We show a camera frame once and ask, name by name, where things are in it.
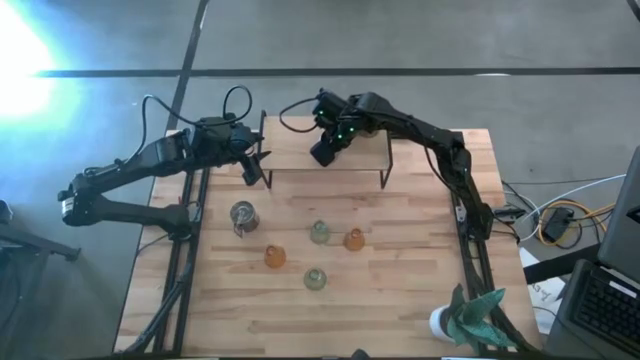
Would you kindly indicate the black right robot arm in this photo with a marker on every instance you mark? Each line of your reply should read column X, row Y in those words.
column 450, row 155

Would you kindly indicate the green plant in white pot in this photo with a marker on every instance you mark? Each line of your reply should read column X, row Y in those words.
column 470, row 320

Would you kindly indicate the green glass candlestick holder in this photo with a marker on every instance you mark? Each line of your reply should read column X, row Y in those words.
column 315, row 279
column 320, row 232

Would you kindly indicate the black metal table frame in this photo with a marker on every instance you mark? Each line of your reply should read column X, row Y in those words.
column 187, row 300

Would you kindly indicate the white paper sheet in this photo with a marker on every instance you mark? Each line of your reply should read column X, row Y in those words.
column 542, row 295

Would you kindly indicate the dark grey laptop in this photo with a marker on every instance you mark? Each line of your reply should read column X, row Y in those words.
column 605, row 305

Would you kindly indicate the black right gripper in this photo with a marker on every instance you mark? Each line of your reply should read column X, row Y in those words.
column 337, row 122

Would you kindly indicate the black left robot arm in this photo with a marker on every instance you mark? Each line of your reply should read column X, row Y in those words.
column 130, row 212

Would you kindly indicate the amber glass candlestick holder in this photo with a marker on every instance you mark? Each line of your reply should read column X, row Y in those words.
column 354, row 240
column 275, row 256

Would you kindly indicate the wooden shelf black metal legs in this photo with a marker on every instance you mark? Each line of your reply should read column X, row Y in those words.
column 295, row 150

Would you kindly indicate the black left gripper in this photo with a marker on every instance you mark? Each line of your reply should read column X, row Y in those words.
column 240, row 144

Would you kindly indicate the black metal stand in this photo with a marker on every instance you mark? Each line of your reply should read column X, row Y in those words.
column 30, row 240

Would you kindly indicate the black power adapter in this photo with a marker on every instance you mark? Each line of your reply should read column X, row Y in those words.
column 559, row 224

